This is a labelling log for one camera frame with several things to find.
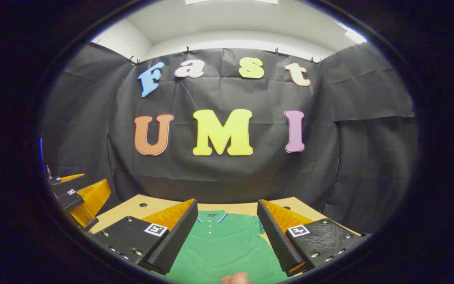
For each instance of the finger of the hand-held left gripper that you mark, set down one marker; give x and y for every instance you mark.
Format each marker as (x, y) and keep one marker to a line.
(65, 183)
(93, 197)

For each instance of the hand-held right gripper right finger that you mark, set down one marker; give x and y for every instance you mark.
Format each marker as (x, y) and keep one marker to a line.
(276, 236)

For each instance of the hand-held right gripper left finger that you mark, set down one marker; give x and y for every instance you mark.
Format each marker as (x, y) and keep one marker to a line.
(179, 232)

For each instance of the green T-shirt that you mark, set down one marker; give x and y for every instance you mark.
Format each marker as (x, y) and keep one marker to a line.
(223, 248)

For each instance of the black backdrop cloth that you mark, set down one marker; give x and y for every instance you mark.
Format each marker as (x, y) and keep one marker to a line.
(219, 173)

